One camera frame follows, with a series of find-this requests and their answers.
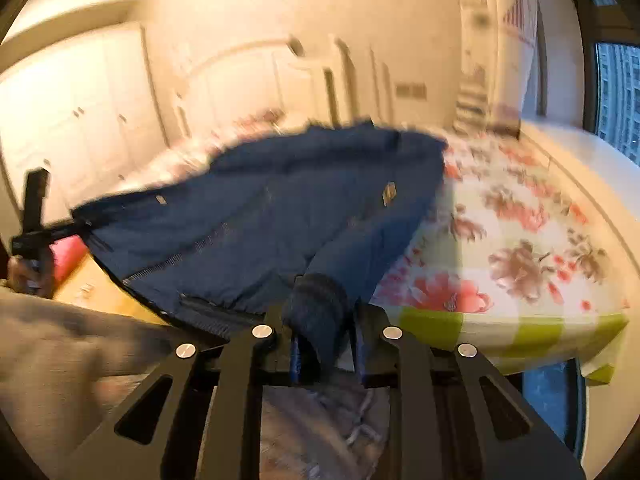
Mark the pink cloth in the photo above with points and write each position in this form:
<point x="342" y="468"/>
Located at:
<point x="67" y="257"/>

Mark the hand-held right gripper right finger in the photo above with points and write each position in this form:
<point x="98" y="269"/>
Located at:
<point x="359" y="360"/>

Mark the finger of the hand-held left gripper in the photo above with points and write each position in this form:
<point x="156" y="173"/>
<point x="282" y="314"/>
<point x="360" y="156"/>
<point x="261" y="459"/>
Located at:
<point x="65" y="229"/>

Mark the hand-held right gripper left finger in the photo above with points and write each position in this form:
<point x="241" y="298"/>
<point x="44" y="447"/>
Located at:
<point x="296" y="360"/>

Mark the sailboat print curtain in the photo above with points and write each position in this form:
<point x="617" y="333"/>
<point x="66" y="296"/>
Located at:
<point x="480" y="60"/>

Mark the bronze wall socket panel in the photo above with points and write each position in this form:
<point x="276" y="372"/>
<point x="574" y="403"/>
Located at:
<point x="411" y="89"/>

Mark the person's left hand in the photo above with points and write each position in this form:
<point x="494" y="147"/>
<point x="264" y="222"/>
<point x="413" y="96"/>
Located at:
<point x="22" y="277"/>

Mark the white bed headboard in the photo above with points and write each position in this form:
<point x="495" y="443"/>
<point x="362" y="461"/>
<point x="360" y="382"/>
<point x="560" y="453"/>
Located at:
<point x="240" y="85"/>

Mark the white windowsill desk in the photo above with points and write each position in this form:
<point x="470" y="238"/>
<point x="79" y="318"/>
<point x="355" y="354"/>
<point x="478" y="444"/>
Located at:
<point x="600" y="185"/>

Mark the bed with floral sheet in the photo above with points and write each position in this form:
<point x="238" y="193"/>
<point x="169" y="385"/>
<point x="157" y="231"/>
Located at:
<point x="525" y="260"/>

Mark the white wardrobe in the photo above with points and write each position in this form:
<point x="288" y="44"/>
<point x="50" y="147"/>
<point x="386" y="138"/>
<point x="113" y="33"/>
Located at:
<point x="90" y="110"/>

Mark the yellow bedsheet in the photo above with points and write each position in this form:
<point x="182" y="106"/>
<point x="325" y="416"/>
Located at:
<point x="95" y="290"/>

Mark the navy puffer jacket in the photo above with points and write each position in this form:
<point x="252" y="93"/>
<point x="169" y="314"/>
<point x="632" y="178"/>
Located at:
<point x="250" y="210"/>

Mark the dark framed window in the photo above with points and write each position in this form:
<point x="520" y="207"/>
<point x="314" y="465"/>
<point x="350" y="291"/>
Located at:
<point x="620" y="95"/>

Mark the person's left forearm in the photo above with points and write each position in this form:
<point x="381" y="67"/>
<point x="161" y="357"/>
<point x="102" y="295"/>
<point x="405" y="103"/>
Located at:
<point x="75" y="350"/>

